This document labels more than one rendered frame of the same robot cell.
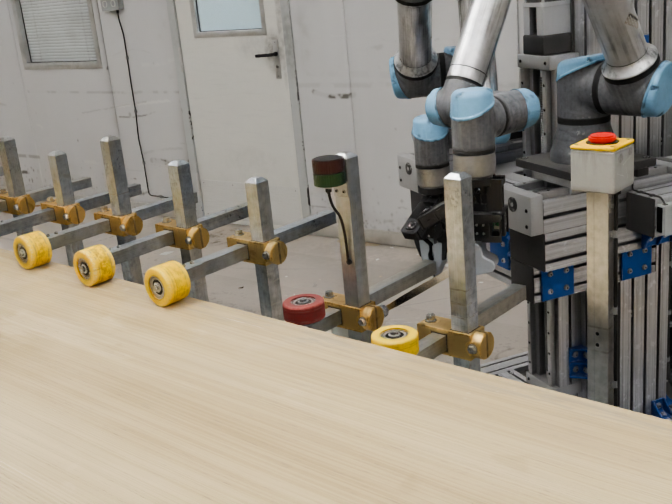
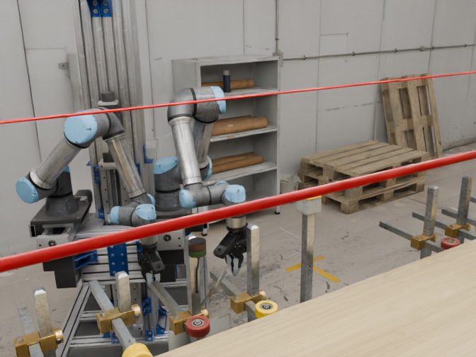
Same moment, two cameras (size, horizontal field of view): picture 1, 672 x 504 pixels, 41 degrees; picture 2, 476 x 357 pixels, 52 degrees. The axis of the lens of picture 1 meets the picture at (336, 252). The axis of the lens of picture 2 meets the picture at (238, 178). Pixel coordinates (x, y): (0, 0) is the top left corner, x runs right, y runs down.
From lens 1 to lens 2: 1.75 m
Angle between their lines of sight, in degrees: 69
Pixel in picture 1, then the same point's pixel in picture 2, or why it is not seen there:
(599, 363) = (309, 277)
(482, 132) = not seen: hidden behind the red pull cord
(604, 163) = (318, 202)
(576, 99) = (173, 180)
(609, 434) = (379, 287)
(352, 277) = (197, 299)
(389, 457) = (377, 332)
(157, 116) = not seen: outside the picture
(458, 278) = (256, 271)
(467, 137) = not seen: hidden behind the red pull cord
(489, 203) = (244, 234)
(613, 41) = (204, 152)
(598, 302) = (310, 253)
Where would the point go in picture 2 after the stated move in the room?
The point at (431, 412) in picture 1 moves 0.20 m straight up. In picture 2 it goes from (346, 315) to (348, 263)
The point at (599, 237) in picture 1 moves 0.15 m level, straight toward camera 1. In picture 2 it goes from (311, 229) to (347, 238)
